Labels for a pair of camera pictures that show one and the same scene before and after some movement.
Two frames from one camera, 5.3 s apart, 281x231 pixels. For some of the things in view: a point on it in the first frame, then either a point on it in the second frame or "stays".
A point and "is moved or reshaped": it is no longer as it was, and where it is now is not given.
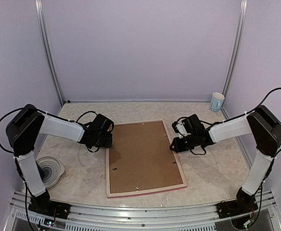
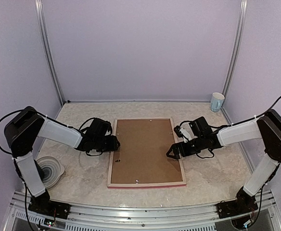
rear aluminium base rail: (134, 101) stays
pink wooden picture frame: (140, 161) is moved or reshaped
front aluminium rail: (22, 216) stays
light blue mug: (217, 99) stays
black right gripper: (177, 147) -> (175, 147)
